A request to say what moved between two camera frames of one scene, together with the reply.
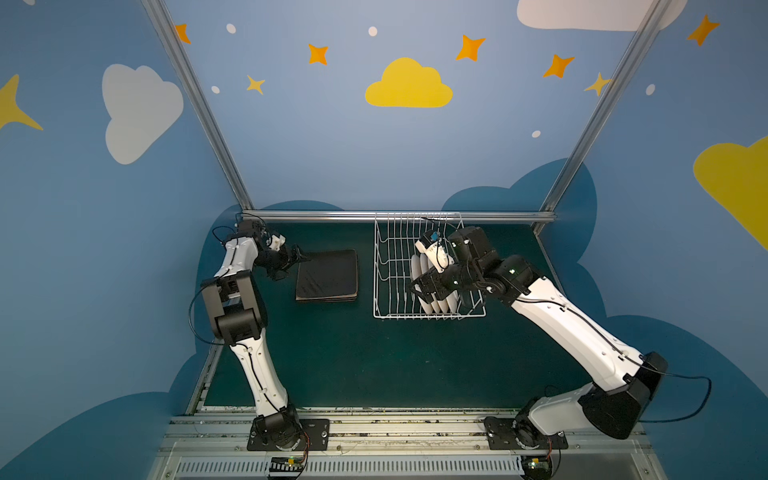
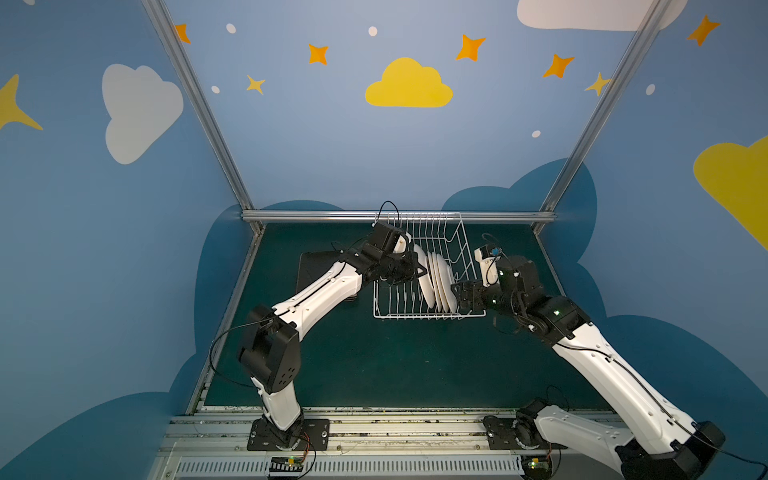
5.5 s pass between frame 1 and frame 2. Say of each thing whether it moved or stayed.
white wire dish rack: stayed
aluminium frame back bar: stayed
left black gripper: moved
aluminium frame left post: stayed
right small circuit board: stayed
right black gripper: moved
